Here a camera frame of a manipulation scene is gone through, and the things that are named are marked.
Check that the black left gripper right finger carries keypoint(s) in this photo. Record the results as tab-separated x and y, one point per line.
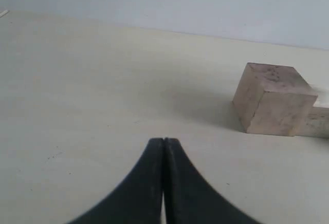
188	197

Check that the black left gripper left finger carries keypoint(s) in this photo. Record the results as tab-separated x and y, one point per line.
138	198

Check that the second largest wooden cube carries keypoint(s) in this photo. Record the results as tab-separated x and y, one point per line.
316	122

